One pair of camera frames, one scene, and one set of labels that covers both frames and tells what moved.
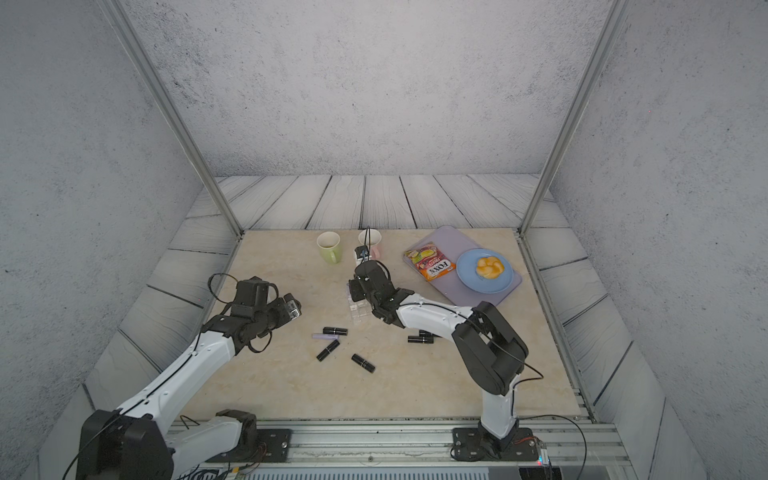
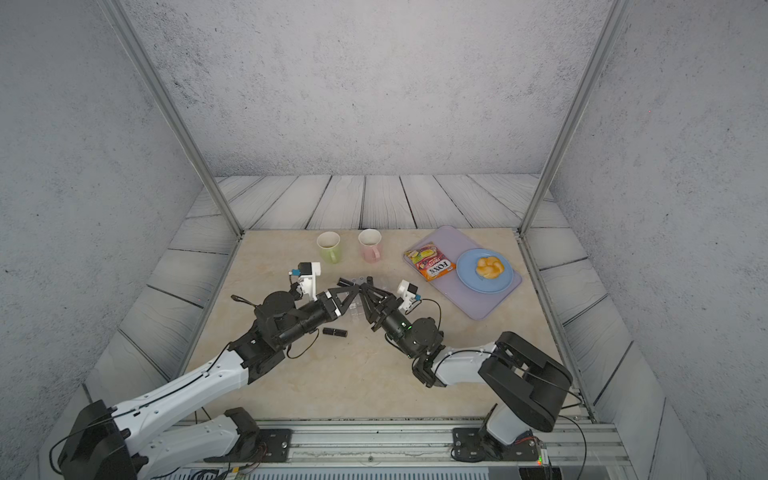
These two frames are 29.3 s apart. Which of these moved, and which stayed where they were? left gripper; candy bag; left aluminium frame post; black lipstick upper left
Moved: left gripper
Stayed: candy bag; black lipstick upper left; left aluminium frame post
